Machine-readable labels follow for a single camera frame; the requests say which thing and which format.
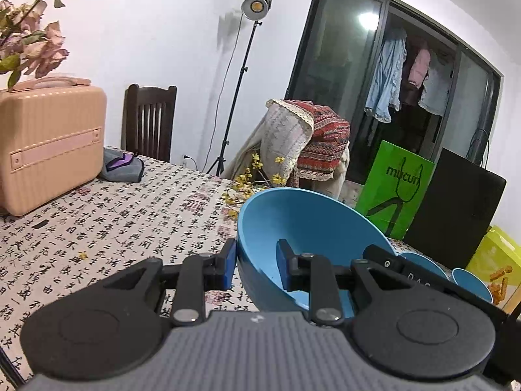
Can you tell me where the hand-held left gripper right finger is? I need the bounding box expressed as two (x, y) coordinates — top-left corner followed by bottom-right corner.
(276, 239), (412, 327)

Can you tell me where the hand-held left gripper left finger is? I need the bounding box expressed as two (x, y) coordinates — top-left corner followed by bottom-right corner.
(105, 237), (237, 326)

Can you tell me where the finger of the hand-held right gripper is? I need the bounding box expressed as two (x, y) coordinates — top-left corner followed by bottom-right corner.
(363, 245), (401, 273)

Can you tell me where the blue bowl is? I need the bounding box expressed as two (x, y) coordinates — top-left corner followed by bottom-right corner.
(452, 268), (494, 304)
(237, 187), (395, 320)
(397, 252), (448, 282)

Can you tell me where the green paper bag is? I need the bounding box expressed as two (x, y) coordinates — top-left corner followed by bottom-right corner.
(355, 139), (435, 240)

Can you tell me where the yellow paper bag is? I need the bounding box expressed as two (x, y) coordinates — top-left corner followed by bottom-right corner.
(465, 225), (521, 312)

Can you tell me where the black paper bag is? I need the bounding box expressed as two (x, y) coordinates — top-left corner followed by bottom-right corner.
(403, 148), (507, 259)

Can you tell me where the yellow blossom branch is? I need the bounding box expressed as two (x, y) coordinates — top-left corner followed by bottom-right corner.
(222, 152), (288, 216)

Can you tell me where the chair draped with patterned blankets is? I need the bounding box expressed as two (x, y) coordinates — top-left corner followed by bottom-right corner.
(224, 122), (351, 202)

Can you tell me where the red patterned blanket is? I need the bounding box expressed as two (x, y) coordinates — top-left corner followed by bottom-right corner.
(291, 100), (351, 182)

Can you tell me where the white lace cloth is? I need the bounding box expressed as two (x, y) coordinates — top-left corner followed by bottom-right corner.
(262, 99), (315, 180)

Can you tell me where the grey and purple cloth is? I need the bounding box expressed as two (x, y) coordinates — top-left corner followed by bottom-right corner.
(98, 148), (145, 183)

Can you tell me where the hanging white garment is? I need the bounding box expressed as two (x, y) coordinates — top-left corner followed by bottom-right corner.
(418, 55), (453, 117)

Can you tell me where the hanging light blue shirt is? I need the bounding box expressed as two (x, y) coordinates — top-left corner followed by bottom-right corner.
(364, 28), (408, 123)

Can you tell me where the dark wooden chair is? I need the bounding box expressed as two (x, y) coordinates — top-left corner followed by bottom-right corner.
(121, 83), (177, 163)

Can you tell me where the hanging pink garment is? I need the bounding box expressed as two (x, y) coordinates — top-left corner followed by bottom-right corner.
(407, 47), (432, 90)

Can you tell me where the studio light on tripod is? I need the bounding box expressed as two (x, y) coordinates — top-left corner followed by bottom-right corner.
(207, 0), (273, 177)

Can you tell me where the black framed glass door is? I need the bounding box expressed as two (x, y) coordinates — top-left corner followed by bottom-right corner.
(285, 0), (505, 188)

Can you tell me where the pink hard-shell suitcase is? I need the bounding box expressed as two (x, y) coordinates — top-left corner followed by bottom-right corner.
(0, 77), (107, 216)

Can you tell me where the dried rose bouquet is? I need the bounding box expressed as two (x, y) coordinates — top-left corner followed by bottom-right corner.
(0, 0), (101, 90)

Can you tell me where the black power cable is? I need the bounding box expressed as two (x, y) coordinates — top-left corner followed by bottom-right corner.
(183, 10), (245, 167)

